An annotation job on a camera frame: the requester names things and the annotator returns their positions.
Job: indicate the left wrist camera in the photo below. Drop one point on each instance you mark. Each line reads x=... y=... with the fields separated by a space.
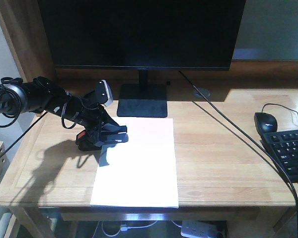
x=103 y=93

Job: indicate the black stapler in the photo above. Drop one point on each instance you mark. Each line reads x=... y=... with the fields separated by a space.
x=85 y=142

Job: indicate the white power strip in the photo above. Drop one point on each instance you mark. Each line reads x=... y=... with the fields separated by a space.
x=197 y=229

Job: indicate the black keyboard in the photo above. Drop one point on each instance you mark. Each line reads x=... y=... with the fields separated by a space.
x=283 y=147

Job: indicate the black monitor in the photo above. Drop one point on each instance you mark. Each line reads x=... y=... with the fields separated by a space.
x=142 y=35

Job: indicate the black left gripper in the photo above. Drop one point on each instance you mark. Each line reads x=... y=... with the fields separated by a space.
x=90 y=114

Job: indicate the white paper sheets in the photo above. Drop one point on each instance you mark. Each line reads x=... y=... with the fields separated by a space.
x=140 y=172

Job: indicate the wooden desk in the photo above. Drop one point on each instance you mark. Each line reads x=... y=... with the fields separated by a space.
x=220 y=174

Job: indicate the black computer mouse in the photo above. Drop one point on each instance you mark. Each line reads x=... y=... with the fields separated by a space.
x=265 y=123

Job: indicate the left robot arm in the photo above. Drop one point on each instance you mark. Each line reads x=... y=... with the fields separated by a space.
x=42 y=94

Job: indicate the desk cable grommet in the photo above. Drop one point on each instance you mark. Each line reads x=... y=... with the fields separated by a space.
x=201 y=92

